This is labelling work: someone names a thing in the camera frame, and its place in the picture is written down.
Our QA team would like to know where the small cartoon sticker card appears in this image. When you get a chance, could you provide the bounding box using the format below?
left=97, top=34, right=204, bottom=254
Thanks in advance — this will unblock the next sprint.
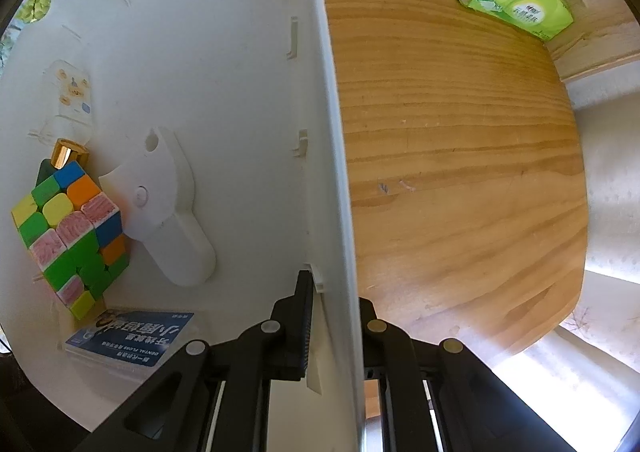
left=42, top=60, right=92, bottom=127

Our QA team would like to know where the green bottle gold cap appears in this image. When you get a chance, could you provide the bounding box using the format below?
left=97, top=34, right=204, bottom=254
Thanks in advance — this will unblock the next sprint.
left=36, top=138, right=90, bottom=184

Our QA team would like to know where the clear dental floss box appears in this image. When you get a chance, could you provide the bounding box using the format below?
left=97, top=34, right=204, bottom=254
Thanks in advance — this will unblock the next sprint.
left=64, top=309, right=194, bottom=371

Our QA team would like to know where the white plastic storage box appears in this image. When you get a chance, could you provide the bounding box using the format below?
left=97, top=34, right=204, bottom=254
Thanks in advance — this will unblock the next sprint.
left=1, top=0, right=363, bottom=451

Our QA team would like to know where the multicolour puzzle cube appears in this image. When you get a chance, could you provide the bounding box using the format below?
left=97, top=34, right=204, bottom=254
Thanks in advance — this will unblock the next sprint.
left=11, top=160, right=129, bottom=320

